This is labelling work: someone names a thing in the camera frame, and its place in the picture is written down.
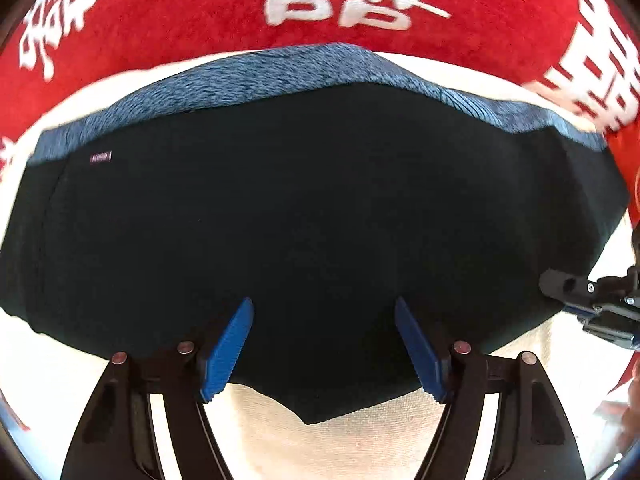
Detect red patterned cushion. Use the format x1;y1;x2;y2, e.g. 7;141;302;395
606;125;640;221

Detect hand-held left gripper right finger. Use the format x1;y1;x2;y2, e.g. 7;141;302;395
394;296;588;480

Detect cream cloth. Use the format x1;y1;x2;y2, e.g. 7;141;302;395
0;50;640;480

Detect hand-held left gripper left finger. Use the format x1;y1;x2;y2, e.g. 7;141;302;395
60;297;254;480

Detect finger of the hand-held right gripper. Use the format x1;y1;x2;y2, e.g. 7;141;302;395
565;304;640;349
540;265;640;311

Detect black pants with blue waistband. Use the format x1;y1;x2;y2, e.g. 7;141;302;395
0;42;632;426

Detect red blanket with white characters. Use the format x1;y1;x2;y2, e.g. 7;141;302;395
0;0;640;433

